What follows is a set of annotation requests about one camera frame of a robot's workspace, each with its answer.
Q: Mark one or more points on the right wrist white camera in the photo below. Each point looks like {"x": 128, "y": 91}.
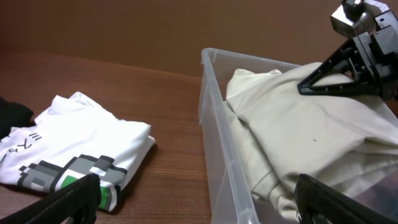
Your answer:
{"x": 354, "y": 17}

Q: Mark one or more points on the folded black garment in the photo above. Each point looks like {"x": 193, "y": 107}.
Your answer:
{"x": 13, "y": 115}

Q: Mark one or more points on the clear plastic storage container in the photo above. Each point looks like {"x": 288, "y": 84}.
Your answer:
{"x": 231, "y": 201}

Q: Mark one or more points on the folded white graphic t-shirt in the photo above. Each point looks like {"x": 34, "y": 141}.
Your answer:
{"x": 72, "y": 138}

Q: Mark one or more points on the cream cloth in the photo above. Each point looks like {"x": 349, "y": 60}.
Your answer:
{"x": 348, "y": 143}

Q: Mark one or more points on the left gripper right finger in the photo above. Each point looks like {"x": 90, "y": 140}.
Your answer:
{"x": 318, "y": 203}

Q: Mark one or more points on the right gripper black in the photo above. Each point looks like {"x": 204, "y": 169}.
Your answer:
{"x": 363, "y": 65}

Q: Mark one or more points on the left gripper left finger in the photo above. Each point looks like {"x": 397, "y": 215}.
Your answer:
{"x": 76, "y": 203}

